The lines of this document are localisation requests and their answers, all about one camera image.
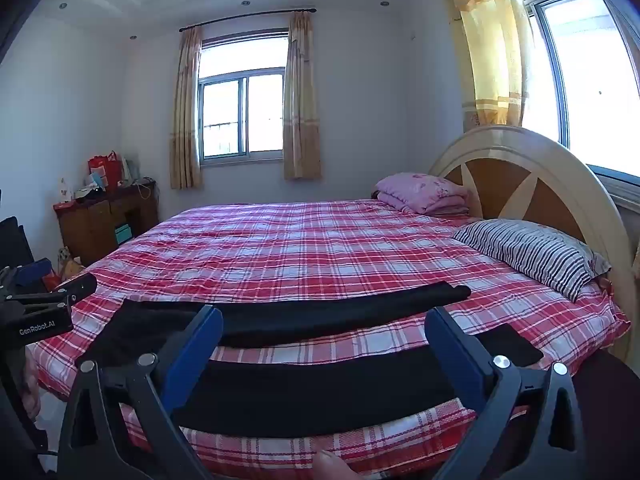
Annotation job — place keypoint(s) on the beige curtain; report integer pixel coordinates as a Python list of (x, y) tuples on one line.
[(301, 100), (186, 120)]

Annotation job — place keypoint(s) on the black curtain rod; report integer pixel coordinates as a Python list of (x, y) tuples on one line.
[(240, 17)]

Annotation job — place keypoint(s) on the bed with red plaid sheet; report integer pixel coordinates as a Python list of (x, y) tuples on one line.
[(300, 245)]

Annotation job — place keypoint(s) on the folded pink quilt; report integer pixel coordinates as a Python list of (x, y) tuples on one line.
[(422, 190)]

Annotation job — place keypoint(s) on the person's right hand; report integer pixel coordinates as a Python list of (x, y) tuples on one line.
[(340, 467)]

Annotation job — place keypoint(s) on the yellow patterned curtain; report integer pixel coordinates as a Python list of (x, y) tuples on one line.
[(487, 45)]

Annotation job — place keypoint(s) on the teal box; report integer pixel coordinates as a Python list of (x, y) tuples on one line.
[(123, 234)]

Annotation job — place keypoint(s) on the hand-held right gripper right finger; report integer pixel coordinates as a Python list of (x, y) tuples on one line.
[(457, 355)]

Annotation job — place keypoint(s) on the red gift bag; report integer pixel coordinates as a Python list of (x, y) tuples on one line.
[(111, 167)]

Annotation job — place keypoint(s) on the sliding window with grey frame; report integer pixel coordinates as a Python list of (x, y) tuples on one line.
[(242, 110)]

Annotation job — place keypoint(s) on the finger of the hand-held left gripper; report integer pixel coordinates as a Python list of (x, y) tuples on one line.
[(80, 285)]

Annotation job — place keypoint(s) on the wooden desk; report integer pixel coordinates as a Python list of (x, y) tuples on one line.
[(90, 225)]

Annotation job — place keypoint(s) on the large window with grey frame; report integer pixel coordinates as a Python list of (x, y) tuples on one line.
[(595, 85)]

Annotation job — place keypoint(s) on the striped pillow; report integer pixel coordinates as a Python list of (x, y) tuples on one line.
[(535, 252)]

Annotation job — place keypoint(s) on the black pants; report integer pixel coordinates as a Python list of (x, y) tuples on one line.
[(320, 390)]

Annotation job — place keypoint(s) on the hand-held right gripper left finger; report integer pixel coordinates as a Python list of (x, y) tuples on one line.
[(192, 355)]

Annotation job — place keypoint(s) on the black chair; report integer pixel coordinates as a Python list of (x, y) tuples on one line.
[(15, 245)]

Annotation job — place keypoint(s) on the cream and wood headboard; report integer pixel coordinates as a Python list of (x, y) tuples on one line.
[(505, 180)]

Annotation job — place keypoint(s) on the light blue box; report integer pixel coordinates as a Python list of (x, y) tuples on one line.
[(98, 180)]

